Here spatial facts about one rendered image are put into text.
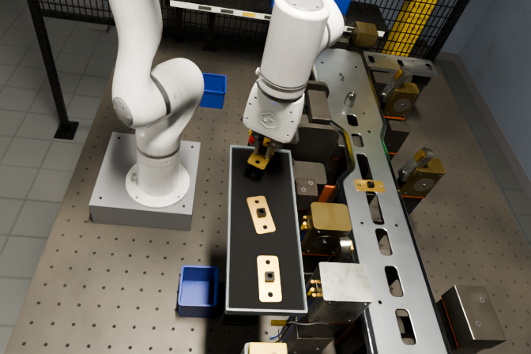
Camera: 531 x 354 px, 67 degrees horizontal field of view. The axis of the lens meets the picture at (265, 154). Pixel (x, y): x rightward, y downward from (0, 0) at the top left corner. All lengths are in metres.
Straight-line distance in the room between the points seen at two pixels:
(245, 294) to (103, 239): 0.67
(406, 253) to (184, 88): 0.67
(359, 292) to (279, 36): 0.51
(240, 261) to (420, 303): 0.46
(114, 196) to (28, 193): 1.12
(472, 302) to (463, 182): 0.83
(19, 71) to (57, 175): 0.91
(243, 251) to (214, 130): 0.88
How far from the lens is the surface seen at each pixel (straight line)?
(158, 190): 1.22
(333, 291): 0.83
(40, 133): 2.62
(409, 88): 1.49
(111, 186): 1.29
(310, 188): 0.95
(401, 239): 1.09
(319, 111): 1.01
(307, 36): 0.61
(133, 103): 0.93
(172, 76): 0.98
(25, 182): 2.40
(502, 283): 1.62
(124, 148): 1.38
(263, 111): 0.73
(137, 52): 0.92
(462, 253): 1.59
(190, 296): 1.21
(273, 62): 0.65
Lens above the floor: 1.83
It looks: 47 degrees down
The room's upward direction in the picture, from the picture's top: 15 degrees clockwise
